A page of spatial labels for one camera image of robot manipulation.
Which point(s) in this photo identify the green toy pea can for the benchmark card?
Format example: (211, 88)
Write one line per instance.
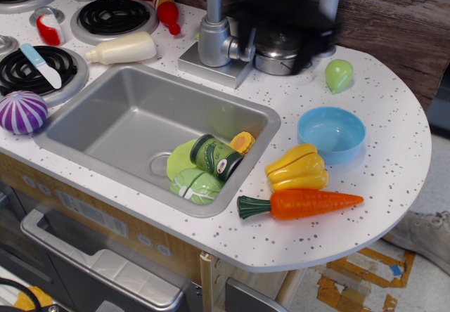
(215, 157)

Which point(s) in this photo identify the grey oven door handle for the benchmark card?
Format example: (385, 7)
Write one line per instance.
(104, 280)

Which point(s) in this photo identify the blue handled toy knife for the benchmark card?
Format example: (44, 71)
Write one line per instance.
(50, 74)

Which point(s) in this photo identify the light green toy lettuce leaf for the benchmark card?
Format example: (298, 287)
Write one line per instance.
(180, 159)

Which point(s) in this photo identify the small steel pot with lid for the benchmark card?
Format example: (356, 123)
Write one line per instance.
(276, 49)

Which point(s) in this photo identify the silver stove knob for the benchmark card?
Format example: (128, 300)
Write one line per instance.
(7, 45)

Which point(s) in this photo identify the purple striped toy onion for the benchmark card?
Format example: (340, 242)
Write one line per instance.
(23, 112)

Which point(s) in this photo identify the grey sneaker shoe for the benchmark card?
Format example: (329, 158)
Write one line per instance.
(424, 234)

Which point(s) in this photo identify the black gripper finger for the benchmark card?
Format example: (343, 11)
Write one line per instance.
(306, 52)
(246, 37)

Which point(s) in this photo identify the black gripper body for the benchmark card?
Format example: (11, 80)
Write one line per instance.
(296, 14)

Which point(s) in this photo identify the light blue plastic bowl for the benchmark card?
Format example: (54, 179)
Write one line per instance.
(337, 134)

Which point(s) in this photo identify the green toy cabbage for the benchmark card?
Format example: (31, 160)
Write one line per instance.
(196, 186)

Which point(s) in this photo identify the silver toy faucet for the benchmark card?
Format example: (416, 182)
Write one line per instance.
(216, 55)

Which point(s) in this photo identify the green toy pear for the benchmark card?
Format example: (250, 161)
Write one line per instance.
(338, 74)

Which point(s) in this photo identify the orange toy carrot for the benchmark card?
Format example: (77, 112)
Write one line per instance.
(296, 204)

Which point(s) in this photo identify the red white toy cheese wedge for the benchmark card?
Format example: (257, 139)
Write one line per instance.
(49, 29)

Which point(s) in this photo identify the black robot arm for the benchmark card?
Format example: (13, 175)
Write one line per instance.
(311, 30)

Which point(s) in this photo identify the yellow toy corn piece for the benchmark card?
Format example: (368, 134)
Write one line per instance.
(242, 142)

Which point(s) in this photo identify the yellow toy bell pepper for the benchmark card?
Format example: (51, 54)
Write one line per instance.
(300, 168)

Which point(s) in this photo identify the red toy ketchup bottle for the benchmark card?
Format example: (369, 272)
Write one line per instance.
(168, 14)

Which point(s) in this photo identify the cream toy mayonnaise bottle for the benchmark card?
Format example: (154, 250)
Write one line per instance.
(125, 49)

